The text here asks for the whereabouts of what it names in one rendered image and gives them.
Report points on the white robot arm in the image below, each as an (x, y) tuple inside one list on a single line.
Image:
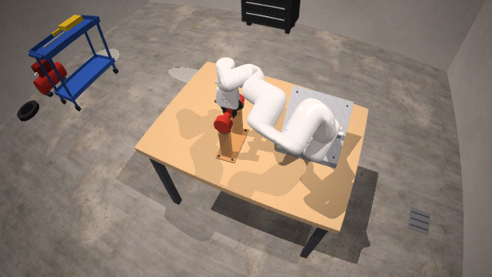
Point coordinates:
[(269, 102)]

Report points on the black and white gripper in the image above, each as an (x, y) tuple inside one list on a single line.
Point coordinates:
[(229, 100)]

